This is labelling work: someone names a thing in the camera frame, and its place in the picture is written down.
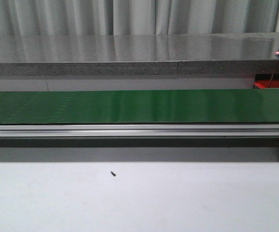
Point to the grey pleated curtain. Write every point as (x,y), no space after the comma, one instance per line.
(136,17)

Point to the grey stone counter slab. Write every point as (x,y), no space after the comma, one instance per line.
(121,55)

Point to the green conveyor belt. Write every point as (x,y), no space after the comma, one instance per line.
(141,106)

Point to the aluminium conveyor side rail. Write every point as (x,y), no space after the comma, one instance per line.
(139,130)

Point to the red plastic bin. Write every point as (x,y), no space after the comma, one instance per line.
(264,81)

